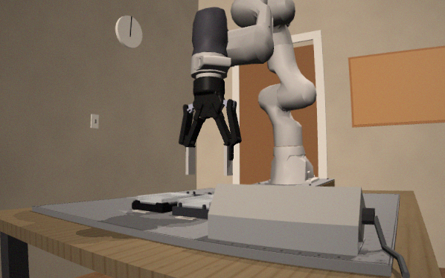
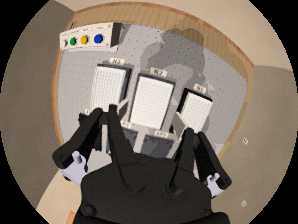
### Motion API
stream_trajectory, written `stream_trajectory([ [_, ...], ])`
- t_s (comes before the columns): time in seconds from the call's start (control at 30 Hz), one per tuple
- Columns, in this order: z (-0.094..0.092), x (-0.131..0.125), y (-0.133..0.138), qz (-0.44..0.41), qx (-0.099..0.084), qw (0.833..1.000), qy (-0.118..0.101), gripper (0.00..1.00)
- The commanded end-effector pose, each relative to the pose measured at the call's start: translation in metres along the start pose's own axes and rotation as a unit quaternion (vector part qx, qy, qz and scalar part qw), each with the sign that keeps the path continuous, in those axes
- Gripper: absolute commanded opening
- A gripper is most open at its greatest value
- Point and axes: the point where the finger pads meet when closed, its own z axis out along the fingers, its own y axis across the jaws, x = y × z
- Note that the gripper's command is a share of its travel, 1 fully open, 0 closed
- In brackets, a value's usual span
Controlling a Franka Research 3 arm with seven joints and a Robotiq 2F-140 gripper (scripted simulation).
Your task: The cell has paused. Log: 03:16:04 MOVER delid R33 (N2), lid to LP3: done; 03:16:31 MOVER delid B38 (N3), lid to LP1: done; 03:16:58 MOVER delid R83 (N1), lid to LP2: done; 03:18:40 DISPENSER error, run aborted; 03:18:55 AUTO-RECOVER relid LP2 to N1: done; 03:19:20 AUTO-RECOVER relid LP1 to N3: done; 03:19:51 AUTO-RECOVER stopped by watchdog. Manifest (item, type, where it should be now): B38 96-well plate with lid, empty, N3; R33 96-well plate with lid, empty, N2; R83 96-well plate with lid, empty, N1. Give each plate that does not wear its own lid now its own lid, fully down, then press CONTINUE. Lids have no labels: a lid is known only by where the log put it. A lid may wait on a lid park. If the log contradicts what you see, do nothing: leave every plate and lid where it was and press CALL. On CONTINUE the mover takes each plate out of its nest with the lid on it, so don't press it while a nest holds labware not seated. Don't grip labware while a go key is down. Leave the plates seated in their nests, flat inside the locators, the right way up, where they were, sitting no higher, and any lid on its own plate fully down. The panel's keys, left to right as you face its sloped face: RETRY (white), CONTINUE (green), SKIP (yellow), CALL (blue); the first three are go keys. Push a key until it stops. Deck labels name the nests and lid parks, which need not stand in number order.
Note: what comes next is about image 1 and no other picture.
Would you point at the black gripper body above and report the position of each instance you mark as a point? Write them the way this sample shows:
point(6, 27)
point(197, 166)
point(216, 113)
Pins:
point(209, 89)

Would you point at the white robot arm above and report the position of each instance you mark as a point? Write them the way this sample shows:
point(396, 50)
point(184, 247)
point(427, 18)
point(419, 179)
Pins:
point(216, 49)

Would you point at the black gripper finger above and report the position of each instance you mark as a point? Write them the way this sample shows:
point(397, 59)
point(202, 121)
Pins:
point(189, 133)
point(231, 137)

